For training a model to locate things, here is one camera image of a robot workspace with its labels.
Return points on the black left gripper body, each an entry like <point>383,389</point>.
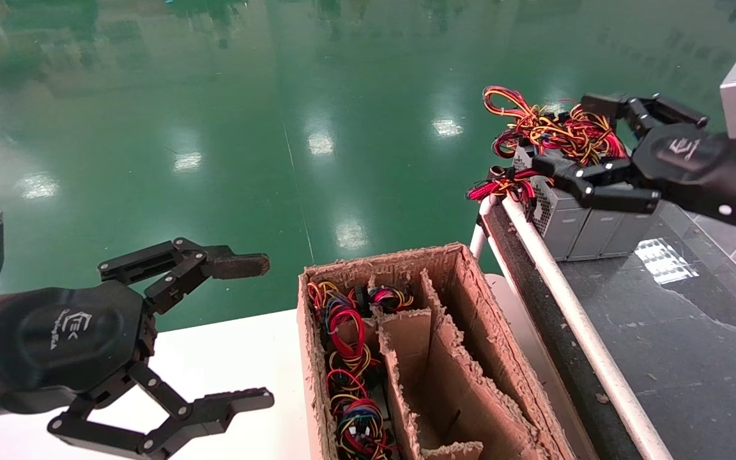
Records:
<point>68,338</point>

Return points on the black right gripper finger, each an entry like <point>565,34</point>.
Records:
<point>617,195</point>
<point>662,108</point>

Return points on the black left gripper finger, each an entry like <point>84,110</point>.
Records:
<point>234,266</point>
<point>234,404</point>

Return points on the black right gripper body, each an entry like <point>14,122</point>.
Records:
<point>681,160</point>

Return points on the white pipe table leg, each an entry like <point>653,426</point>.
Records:
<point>480,236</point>

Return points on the worn brown cardboard divider box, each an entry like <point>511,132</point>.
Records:
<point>483,358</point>

